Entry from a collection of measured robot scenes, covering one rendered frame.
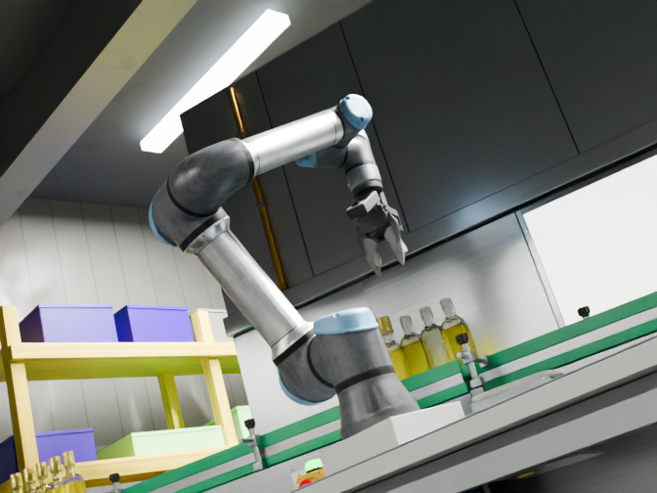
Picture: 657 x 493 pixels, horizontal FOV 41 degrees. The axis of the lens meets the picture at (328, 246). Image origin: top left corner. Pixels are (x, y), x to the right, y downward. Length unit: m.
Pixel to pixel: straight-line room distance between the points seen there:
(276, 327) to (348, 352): 0.19
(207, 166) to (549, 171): 1.00
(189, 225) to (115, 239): 3.88
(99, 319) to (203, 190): 2.76
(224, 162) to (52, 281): 3.66
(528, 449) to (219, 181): 0.74
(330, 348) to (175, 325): 3.04
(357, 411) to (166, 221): 0.53
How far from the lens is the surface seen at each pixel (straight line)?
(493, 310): 2.30
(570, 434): 1.33
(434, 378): 2.06
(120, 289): 5.46
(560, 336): 2.07
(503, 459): 1.40
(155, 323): 4.54
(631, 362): 1.22
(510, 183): 2.38
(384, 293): 2.42
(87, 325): 4.34
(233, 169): 1.67
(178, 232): 1.75
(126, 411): 5.17
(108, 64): 3.84
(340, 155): 2.02
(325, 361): 1.64
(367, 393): 1.58
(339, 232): 2.55
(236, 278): 1.73
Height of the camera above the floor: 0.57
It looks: 21 degrees up
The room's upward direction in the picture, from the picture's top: 16 degrees counter-clockwise
